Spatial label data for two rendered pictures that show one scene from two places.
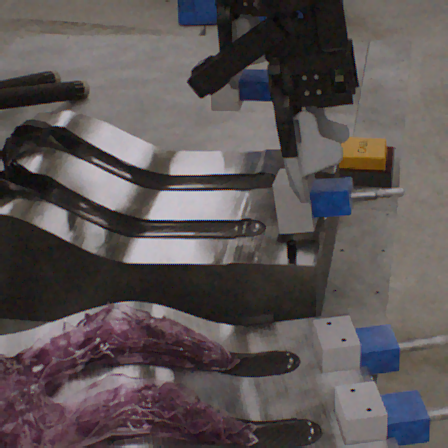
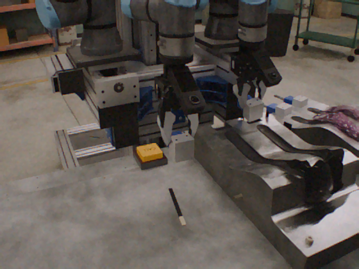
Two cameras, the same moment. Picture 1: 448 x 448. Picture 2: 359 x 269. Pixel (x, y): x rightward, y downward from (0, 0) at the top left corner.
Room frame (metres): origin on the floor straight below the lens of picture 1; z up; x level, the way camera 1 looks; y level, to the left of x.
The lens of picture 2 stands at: (1.82, 0.56, 1.36)
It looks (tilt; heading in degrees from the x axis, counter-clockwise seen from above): 29 degrees down; 235
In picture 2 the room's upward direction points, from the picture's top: straight up
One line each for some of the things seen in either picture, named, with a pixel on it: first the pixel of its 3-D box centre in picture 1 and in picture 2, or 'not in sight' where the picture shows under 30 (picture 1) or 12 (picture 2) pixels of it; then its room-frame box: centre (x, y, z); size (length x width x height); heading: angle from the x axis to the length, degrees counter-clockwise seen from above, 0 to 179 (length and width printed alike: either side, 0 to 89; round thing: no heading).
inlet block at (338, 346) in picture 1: (384, 348); (272, 108); (0.92, -0.14, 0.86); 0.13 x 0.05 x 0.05; 96
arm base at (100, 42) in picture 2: not in sight; (100, 36); (1.36, -0.57, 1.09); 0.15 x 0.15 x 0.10
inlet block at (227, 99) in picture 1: (264, 85); (173, 138); (1.40, -0.06, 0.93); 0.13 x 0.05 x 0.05; 79
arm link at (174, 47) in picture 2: not in sight; (175, 45); (1.41, -0.04, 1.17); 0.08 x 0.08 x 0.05
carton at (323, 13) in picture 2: not in sight; (327, 8); (-6.01, -4.24, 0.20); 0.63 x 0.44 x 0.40; 173
